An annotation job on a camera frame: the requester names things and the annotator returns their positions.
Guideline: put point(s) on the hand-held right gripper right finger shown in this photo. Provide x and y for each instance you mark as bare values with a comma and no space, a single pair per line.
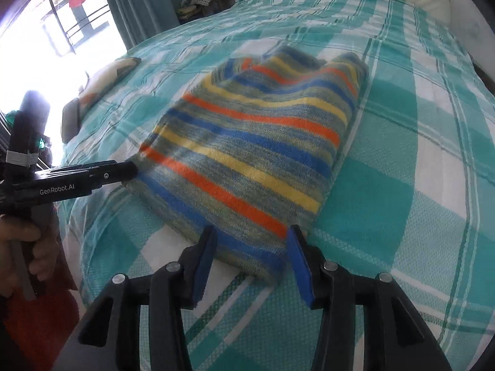
299,266

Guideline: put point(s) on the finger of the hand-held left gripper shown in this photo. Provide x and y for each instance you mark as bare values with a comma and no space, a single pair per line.
116,173

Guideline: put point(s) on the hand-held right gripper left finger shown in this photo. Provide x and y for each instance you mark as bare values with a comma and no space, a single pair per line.
203,268

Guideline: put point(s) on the striped knitted sweater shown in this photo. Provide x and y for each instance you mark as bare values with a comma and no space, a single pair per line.
251,154

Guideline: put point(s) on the person's left hand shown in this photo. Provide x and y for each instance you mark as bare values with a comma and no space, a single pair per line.
15,255

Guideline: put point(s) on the beige patterned pillow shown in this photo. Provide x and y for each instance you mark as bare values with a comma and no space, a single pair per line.
106,79

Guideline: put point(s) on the green checked bedsheet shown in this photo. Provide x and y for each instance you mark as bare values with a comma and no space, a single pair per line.
386,201

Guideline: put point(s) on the red garment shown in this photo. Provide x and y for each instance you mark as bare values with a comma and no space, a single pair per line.
38,324

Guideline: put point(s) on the black window railing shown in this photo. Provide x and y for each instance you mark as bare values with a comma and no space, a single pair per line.
77,23

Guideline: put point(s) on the teal curtain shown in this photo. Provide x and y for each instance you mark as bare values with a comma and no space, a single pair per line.
154,4

